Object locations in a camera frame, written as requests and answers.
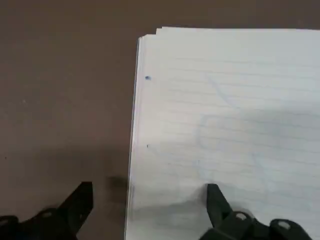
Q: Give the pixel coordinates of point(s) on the white lined notebook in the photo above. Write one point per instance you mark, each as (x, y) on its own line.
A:
(225, 100)

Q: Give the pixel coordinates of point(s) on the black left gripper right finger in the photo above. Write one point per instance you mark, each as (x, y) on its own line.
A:
(218, 212)

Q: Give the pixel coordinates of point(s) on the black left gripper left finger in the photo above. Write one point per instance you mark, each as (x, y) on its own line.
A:
(72, 210)

